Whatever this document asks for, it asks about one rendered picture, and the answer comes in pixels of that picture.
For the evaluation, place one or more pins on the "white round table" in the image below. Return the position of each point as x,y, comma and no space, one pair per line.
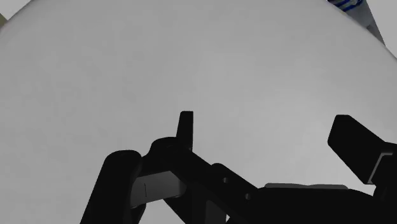
186,62

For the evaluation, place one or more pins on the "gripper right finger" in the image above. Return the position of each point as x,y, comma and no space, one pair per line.
353,142

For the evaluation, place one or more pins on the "white blue striped object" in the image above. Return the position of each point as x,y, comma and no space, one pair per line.
359,11

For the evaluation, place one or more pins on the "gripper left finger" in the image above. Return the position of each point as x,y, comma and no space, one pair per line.
198,173

